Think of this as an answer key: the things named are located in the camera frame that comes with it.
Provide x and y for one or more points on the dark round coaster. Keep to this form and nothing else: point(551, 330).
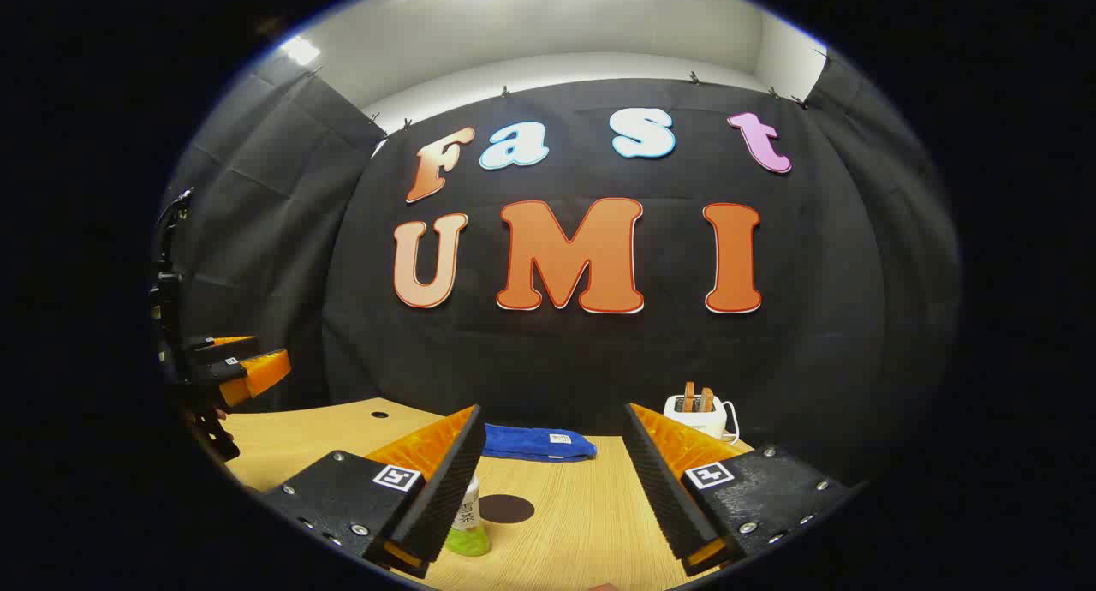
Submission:
point(507, 509)

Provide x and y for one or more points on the white toaster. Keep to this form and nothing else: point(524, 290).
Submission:
point(695, 420)

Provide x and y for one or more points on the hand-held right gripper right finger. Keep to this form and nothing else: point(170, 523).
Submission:
point(664, 497)

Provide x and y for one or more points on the ceiling light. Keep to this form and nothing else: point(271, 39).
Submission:
point(300, 50)

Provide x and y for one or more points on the brown toast slice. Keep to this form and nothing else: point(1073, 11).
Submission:
point(706, 399)
point(688, 396)

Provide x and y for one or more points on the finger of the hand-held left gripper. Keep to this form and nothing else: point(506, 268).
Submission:
point(224, 370)
point(214, 344)

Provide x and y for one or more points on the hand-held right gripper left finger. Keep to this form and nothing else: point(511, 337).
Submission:
point(449, 497)

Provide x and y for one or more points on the clear water bottle green label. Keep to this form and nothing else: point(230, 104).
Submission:
point(471, 531)

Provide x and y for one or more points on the blue towel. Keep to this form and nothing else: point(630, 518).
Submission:
point(531, 443)

